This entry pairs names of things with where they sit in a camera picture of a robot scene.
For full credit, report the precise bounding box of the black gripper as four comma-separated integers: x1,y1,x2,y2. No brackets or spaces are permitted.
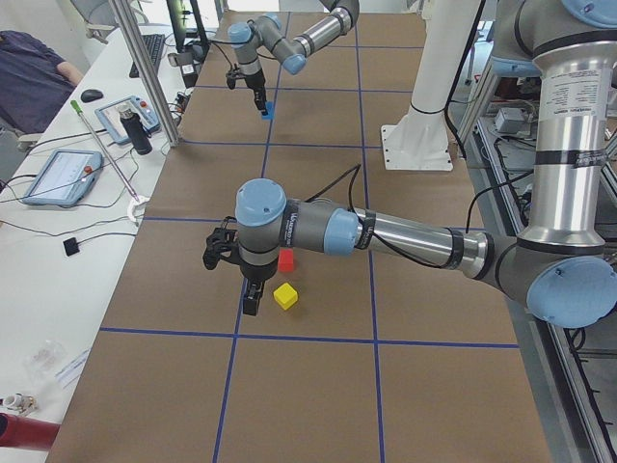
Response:
240,261,278,316
245,69,267,115

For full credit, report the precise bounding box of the blue block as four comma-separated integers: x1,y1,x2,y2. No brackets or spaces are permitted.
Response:
261,101,275,121

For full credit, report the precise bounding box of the red block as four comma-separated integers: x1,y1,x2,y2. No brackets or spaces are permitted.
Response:
278,248,295,273

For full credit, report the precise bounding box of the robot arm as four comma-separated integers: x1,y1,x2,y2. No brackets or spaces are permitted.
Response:
226,0,360,120
231,1,616,328

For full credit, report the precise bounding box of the yellow block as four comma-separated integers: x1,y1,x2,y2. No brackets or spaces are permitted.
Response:
273,283,299,311

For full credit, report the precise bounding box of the black keyboard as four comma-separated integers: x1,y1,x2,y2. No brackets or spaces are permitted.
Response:
142,34,166,75

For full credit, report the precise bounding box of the black water bottle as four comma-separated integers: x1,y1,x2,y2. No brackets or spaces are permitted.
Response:
118,103,152,155

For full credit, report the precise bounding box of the white hook clamp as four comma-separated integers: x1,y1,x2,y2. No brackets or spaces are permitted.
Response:
126,195,149,225

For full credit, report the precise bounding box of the far teach pendant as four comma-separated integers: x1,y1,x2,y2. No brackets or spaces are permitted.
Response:
94,95,160,145

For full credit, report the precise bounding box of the teach pendant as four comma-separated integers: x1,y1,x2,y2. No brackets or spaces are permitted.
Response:
94,95,160,145
21,150,103,207

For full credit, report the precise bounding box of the black computer mouse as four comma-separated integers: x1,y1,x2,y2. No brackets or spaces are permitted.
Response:
80,89,104,103

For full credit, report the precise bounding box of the long pink rod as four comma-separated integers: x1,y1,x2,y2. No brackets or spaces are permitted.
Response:
69,99,140,202

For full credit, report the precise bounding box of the small black square pad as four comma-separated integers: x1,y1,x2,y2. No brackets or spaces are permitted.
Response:
63,237,80,257

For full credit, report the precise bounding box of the near teach pendant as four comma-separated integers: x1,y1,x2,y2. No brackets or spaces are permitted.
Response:
21,150,103,207

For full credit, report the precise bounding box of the clear plastic bag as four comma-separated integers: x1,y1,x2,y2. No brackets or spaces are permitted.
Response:
22,340,66,383

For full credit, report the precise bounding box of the seated person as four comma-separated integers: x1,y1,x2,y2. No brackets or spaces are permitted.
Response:
1,30,83,134

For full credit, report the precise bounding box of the red cylinder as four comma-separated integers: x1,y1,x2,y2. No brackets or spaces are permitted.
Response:
1,413,61,451

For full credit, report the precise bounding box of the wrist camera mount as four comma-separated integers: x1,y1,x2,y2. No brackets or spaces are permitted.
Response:
226,65,245,90
202,216,241,270

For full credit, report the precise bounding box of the black camera cable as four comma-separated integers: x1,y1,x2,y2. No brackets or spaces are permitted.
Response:
306,163,531,269

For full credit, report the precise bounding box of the aluminium frame post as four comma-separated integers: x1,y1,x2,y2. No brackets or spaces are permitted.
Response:
109,0,180,148

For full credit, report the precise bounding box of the white pedestal column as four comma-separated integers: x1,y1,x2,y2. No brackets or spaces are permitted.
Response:
381,0,484,172

